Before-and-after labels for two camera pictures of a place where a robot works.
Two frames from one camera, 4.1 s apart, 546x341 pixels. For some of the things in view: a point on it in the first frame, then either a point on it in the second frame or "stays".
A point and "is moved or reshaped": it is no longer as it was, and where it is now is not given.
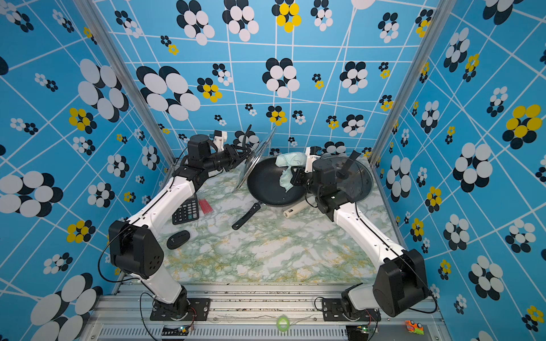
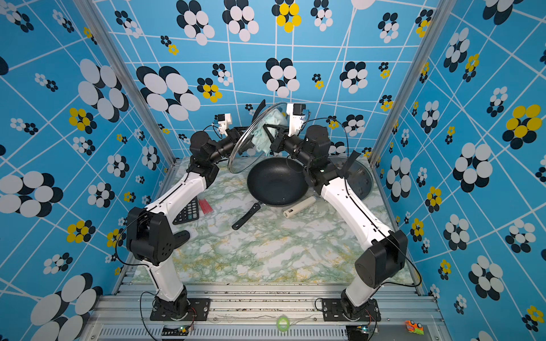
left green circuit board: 175,330 stays
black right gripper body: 304,180 to 287,145
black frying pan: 265,185 stays
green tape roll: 278,323 stays
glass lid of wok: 355,178 stays
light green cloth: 289,160 to 260,138
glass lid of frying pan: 253,160 is moved or reshaped
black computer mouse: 178,239 stays
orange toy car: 413,327 stays
